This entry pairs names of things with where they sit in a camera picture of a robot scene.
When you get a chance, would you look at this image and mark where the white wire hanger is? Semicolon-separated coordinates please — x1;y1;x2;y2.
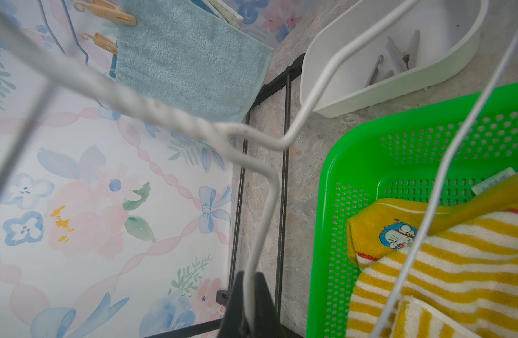
0;0;518;338

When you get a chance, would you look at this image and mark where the yellow striped towel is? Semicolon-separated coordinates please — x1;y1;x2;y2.
346;173;518;337

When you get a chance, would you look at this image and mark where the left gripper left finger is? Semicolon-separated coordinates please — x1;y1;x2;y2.
217;271;245;338

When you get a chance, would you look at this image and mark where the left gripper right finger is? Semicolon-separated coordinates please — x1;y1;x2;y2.
253;273;285;338

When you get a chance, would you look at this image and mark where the black clothes rack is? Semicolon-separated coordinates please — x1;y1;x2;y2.
144;52;306;338

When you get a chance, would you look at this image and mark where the white plastic bin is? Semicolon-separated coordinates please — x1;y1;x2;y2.
300;1;490;118

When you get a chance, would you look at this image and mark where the green plastic basket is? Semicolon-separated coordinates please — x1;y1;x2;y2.
306;83;518;337

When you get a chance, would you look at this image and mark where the light green towel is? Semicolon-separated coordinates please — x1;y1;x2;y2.
115;1;273;123

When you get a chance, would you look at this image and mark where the teal patterned towel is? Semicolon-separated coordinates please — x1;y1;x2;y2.
115;1;255;88

